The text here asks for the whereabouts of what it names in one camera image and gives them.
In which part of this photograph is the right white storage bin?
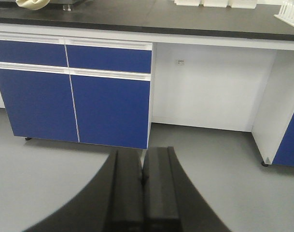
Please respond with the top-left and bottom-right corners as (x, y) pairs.
(229, 0), (258, 9)

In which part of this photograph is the middle white storage bin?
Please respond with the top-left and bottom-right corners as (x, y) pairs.
(201, 0), (229, 8)

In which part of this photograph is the white test tube rack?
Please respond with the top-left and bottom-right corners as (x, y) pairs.
(274, 0), (294, 27)

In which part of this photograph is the blue right lab cabinet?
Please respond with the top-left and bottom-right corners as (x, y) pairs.
(252, 51), (294, 166)

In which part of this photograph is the white storage bin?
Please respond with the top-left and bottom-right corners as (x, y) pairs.
(229, 0), (258, 9)
(201, 0), (229, 8)
(174, 0), (201, 7)

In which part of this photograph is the blue two-door lab cabinet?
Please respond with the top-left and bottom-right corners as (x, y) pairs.
(0, 32), (154, 149)

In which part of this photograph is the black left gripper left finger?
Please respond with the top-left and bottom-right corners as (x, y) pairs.
(27, 149), (144, 232)

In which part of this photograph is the left white storage bin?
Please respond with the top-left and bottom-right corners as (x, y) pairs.
(174, 0), (201, 7)

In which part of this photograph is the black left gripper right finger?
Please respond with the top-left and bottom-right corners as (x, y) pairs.
(143, 146), (230, 232)

